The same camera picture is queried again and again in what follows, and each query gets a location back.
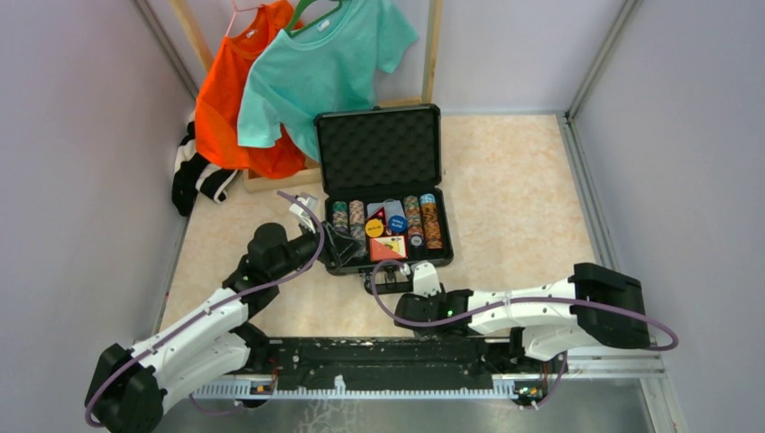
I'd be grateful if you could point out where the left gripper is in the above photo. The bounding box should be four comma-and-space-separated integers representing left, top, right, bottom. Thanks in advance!
271, 214, 365, 281

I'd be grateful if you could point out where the yellow round button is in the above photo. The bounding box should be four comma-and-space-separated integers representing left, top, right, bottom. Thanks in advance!
364, 218, 386, 238

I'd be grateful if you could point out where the red playing card box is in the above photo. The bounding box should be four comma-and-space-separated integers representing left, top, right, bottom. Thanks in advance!
369, 235, 408, 262

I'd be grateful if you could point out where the red black triangle marker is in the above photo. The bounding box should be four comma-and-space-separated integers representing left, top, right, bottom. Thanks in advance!
367, 203, 386, 221

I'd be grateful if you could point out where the blue round button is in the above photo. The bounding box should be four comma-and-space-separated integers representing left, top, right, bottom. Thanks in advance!
387, 215, 409, 234

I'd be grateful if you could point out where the black poker set case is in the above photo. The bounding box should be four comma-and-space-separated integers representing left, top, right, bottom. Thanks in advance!
314, 104, 455, 288

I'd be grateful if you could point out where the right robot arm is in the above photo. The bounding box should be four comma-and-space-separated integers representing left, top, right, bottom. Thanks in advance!
394, 263, 650, 372

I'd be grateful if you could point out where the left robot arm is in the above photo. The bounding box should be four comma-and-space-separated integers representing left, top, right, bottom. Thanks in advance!
85, 222, 362, 432

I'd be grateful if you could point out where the green blue chip row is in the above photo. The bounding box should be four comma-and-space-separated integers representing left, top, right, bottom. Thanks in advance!
332, 201, 349, 233

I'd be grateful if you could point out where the tan blue chip row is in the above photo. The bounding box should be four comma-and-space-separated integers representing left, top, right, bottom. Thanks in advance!
348, 200, 365, 242

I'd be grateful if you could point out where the blue backed card deck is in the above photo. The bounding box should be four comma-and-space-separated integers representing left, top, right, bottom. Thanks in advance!
366, 198, 405, 219

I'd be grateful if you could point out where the orange red chip row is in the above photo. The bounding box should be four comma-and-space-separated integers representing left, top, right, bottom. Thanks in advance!
419, 194, 443, 250

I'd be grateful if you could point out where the green multicolour chip row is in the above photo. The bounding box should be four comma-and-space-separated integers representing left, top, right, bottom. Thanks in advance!
403, 196, 422, 227

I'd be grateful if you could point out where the wooden clothes rack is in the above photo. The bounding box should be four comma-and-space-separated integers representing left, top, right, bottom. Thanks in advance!
168, 0, 443, 193

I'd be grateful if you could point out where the black white striped garment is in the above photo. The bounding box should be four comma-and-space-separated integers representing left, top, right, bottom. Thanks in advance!
171, 112, 239, 217

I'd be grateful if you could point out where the teal t-shirt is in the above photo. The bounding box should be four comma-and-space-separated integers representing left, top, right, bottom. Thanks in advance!
237, 1, 419, 160

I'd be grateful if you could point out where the orange t-shirt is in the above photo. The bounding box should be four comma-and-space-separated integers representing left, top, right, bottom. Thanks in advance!
195, 1, 306, 180

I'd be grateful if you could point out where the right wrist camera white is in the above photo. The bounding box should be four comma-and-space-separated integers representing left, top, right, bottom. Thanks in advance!
410, 262, 441, 298

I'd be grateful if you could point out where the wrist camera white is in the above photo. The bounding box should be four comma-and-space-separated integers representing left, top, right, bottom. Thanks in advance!
410, 262, 441, 298
290, 192, 318, 234

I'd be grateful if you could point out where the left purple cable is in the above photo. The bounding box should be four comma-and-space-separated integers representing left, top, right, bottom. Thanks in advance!
83, 190, 327, 428

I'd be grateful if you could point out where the purple cable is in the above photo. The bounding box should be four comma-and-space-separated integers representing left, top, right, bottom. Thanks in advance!
83, 190, 327, 428
369, 260, 681, 411

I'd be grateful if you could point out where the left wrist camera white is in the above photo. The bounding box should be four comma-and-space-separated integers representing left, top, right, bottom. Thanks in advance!
290, 192, 318, 234

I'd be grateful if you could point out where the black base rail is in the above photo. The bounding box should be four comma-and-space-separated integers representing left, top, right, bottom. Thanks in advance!
212, 336, 569, 392

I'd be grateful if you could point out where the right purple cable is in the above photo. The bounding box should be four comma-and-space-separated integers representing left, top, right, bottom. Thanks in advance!
369, 260, 681, 411

